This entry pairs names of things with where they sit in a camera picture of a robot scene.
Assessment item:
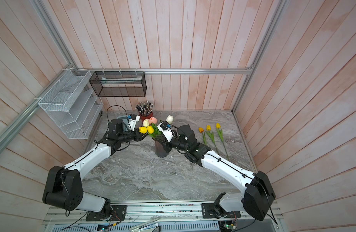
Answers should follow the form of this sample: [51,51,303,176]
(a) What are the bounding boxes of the grey calculator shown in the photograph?
[117,115,131,131]

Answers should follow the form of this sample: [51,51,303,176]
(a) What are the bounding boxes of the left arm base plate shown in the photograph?
[86,205,127,221]

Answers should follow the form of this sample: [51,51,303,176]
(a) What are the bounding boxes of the red metal pencil bucket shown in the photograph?
[140,112,154,121]

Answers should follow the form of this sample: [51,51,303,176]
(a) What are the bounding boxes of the white tulip tall right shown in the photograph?
[166,115,174,124]

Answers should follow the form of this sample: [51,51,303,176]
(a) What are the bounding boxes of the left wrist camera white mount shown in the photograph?
[127,114,140,131]

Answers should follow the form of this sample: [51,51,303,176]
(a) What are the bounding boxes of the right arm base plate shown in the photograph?
[201,203,241,219]

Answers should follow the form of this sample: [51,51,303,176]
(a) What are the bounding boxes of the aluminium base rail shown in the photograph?
[41,200,283,225]

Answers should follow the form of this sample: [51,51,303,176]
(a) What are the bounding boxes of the dark red ribbed glass vase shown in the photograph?
[155,140,171,158]

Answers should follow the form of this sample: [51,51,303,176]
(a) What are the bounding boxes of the bundle of pencils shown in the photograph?
[135,101,154,116]

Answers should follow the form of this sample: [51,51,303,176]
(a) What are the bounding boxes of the black wire mesh basket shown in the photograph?
[90,71,147,97]

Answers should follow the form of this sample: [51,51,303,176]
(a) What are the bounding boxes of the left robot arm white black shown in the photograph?
[43,114,145,213]

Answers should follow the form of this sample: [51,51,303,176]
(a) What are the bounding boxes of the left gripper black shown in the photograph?
[118,127,151,143]

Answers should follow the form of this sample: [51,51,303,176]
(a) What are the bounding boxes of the cream white tulip near pink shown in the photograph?
[143,119,151,127]

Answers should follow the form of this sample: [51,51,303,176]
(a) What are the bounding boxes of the pink tulip front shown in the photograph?
[150,117,158,124]

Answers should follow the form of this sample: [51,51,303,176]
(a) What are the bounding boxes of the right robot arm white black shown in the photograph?
[155,121,276,221]

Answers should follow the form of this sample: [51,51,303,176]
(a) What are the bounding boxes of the white wire mesh shelf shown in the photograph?
[38,69,103,140]

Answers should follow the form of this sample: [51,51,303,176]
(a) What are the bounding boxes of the yellow tulip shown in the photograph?
[147,125,155,134]
[198,127,207,146]
[139,126,148,134]
[206,125,218,151]

